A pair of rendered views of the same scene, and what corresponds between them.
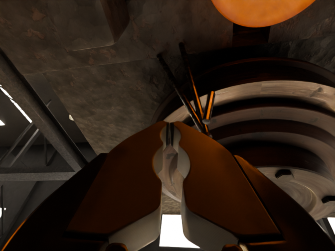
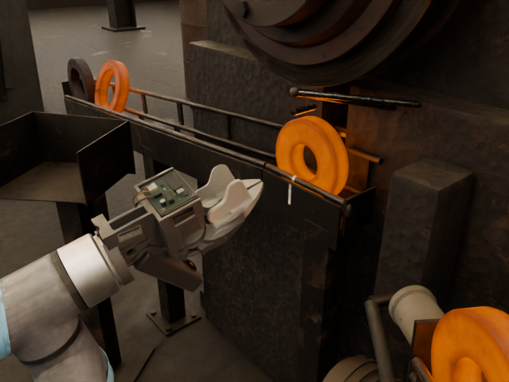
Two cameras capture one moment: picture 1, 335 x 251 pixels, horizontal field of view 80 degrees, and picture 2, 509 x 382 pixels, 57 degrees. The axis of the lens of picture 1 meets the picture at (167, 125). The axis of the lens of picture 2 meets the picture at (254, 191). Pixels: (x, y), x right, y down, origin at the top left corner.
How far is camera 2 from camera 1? 0.64 m
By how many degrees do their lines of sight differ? 92
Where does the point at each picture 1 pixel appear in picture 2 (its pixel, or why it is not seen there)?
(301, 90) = (272, 63)
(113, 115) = not seen: outside the picture
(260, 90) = (296, 73)
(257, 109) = (291, 61)
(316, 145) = not seen: hidden behind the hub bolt
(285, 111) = (274, 51)
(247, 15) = (315, 135)
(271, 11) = (303, 130)
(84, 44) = (414, 187)
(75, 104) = not seen: outside the picture
